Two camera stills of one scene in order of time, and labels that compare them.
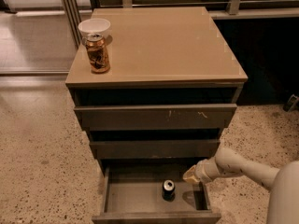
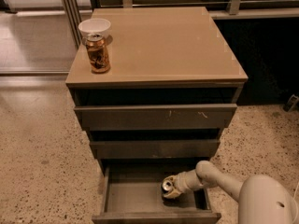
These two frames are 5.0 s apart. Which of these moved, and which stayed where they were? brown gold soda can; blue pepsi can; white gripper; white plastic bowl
Moved: white gripper
Stayed: brown gold soda can; blue pepsi can; white plastic bowl
